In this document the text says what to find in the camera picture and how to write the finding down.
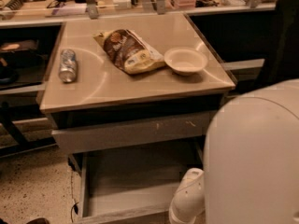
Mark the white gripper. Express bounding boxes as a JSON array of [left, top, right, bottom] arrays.
[[169, 168, 205, 224]]

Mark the grey drawer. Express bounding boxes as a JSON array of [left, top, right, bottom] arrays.
[[75, 139, 202, 224], [52, 110, 216, 154]]

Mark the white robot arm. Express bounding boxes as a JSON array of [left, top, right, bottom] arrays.
[[169, 79, 299, 224]]

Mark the grey drawer cabinet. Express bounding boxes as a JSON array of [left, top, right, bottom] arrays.
[[40, 14, 235, 170]]

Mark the white paper bowl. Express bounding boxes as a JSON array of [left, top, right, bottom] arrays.
[[164, 47, 208, 76]]

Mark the brown shoe tip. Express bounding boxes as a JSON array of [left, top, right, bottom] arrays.
[[26, 217, 50, 224]]

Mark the black office chair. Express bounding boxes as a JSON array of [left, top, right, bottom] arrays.
[[250, 0, 299, 90]]

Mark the brown chip bag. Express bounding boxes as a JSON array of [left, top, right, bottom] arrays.
[[93, 29, 164, 75]]

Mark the silver soda can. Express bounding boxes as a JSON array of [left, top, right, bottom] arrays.
[[59, 49, 78, 83]]

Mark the long workbench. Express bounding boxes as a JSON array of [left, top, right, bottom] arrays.
[[0, 0, 277, 28]]

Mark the black coiled spring tool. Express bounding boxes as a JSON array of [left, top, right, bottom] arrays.
[[2, 0, 23, 12]]

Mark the black floor cable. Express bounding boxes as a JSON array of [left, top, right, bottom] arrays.
[[70, 171, 80, 222]]

